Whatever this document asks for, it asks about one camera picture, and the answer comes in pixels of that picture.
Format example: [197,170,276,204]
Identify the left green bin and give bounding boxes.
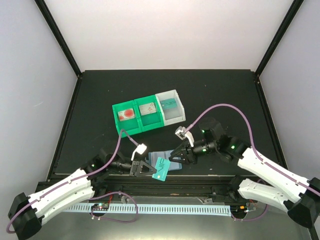
[112,100,142,135]

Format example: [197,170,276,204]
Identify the black frame post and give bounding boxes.
[34,0,82,77]
[255,0,304,77]

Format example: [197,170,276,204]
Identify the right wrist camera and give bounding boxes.
[175,126,194,147]

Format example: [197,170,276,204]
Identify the middle green bin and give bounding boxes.
[134,94,164,132]

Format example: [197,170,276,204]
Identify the right controller board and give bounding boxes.
[230,204,257,213]

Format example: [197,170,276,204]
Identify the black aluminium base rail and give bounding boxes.
[37,173,258,201]

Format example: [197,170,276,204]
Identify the light blue slotted cable duct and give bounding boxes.
[65,203,232,217]

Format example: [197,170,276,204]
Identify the white translucent bin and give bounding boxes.
[155,89,186,126]

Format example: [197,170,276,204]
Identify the left black frame post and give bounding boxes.
[34,0,82,77]

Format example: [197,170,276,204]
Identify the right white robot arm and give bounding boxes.
[169,118,320,229]

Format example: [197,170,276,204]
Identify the blue card holder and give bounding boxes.
[148,149,185,173]

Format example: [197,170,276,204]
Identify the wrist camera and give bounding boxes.
[175,126,194,147]
[131,143,147,161]

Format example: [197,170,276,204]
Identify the controller board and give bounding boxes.
[230,204,257,213]
[91,203,109,211]

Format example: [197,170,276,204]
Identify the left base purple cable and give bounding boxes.
[89,190,140,223]

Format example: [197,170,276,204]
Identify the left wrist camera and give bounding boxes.
[131,143,147,161]

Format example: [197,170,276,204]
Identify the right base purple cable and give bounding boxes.
[230,199,270,223]

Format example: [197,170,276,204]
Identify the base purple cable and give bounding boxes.
[89,190,140,223]
[230,199,270,223]

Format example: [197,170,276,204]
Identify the left controller board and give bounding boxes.
[91,203,109,211]

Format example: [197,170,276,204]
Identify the right black frame post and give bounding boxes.
[255,0,304,77]

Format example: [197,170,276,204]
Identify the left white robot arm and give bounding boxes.
[6,150,156,240]

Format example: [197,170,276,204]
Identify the green bin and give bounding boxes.
[134,94,164,132]
[112,100,142,135]

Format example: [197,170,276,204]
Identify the teal VIP card stack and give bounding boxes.
[160,98,178,111]

